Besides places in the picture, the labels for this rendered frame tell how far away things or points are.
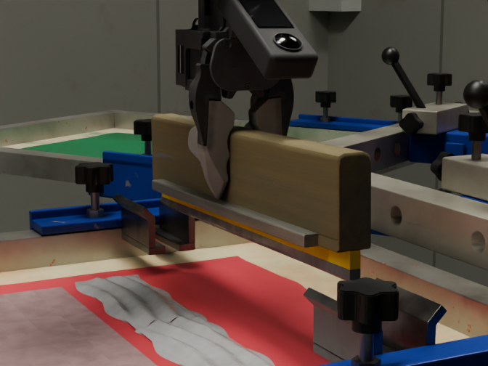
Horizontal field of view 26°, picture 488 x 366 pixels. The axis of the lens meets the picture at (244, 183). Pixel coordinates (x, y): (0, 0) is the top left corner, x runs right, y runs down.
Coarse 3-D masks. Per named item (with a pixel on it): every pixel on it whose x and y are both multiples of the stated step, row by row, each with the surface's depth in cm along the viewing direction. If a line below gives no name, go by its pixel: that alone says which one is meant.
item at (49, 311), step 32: (0, 288) 107; (32, 288) 107; (64, 288) 107; (160, 288) 107; (192, 288) 107; (224, 288) 107; (256, 288) 107; (288, 288) 107; (0, 320) 97; (32, 320) 97; (64, 320) 97; (96, 320) 97
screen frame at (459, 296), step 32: (0, 256) 113; (32, 256) 115; (64, 256) 117; (96, 256) 118; (128, 256) 120; (384, 256) 106; (416, 288) 99; (448, 288) 95; (480, 288) 95; (448, 320) 95; (480, 320) 91
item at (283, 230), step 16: (160, 192) 108; (176, 192) 104; (192, 192) 101; (208, 208) 97; (224, 208) 94; (240, 208) 93; (256, 224) 88; (272, 224) 86; (288, 224) 85; (288, 240) 83; (304, 240) 81
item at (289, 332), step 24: (264, 312) 99; (288, 312) 99; (312, 312) 99; (120, 336) 92; (144, 336) 92; (240, 336) 92; (264, 336) 92; (288, 336) 92; (312, 336) 92; (0, 360) 86; (24, 360) 86; (48, 360) 86; (72, 360) 86; (96, 360) 86; (120, 360) 86; (144, 360) 86; (168, 360) 86; (288, 360) 86; (312, 360) 86
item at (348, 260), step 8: (176, 200) 110; (200, 208) 104; (216, 216) 101; (240, 224) 96; (256, 232) 94; (280, 240) 90; (296, 248) 87; (304, 248) 86; (312, 248) 85; (320, 248) 84; (320, 256) 84; (328, 256) 83; (336, 256) 82; (344, 256) 80; (352, 256) 80; (336, 264) 82; (344, 264) 81; (352, 264) 80
